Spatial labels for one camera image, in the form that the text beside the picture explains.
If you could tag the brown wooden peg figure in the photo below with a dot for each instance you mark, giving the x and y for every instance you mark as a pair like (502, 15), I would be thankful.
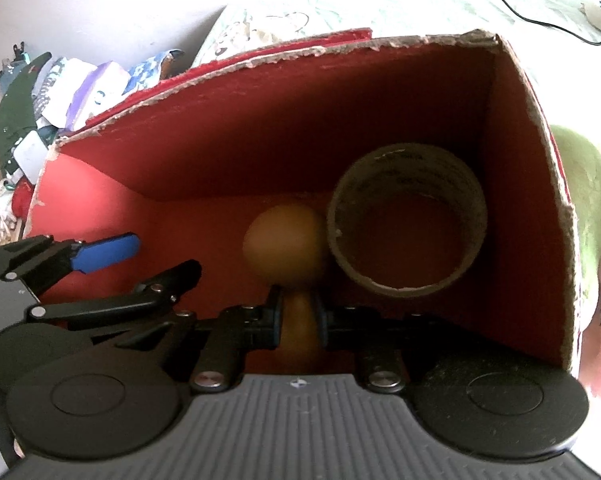
(285, 245)

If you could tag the green plush toy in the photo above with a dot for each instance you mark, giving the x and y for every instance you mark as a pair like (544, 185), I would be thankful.
(580, 180)

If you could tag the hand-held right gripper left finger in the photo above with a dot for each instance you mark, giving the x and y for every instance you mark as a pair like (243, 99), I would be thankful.
(260, 326)

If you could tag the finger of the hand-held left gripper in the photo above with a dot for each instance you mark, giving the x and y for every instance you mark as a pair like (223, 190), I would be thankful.
(130, 302)
(105, 252)

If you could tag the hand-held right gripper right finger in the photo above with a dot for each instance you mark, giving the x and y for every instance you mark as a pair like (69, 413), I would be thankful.
(330, 327)

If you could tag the white purple packet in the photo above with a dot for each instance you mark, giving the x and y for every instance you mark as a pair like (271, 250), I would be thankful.
(93, 92)

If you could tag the red cardboard box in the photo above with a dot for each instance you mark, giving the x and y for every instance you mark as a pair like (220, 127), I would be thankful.
(230, 160)

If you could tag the blue patterned packet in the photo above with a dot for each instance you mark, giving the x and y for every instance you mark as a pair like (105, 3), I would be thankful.
(148, 67)

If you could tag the white plug adapter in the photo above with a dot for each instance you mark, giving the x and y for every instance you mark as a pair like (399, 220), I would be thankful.
(30, 155)

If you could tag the brown packing tape roll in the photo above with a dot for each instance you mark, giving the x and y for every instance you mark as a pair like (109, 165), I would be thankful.
(420, 170)

